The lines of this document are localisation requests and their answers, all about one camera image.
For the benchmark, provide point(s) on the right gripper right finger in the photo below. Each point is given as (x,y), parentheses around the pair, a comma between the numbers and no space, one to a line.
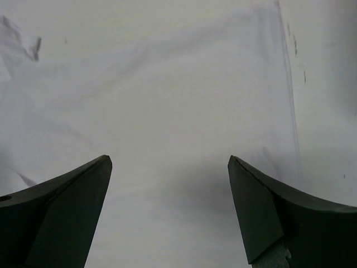
(285,227)

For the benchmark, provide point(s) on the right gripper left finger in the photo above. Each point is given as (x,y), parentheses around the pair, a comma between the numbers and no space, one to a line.
(52,224)

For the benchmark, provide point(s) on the white t shirt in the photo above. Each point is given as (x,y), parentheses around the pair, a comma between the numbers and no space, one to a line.
(170,90)

